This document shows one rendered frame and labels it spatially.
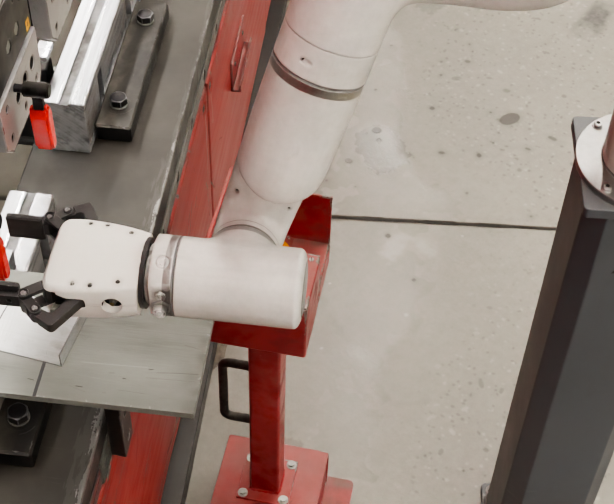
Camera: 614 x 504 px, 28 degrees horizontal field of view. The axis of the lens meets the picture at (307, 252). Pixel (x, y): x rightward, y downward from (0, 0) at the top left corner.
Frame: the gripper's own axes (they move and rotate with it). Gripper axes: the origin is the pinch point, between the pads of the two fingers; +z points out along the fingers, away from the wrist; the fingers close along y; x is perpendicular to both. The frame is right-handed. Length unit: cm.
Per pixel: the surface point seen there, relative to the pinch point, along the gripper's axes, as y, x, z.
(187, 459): 47, -114, -5
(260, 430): 38, -86, -21
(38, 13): 34.4, 4.6, 4.8
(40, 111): 19.3, 3.0, 0.8
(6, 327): 4.4, -18.2, 3.9
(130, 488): 8, -58, -7
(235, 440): 48, -106, -15
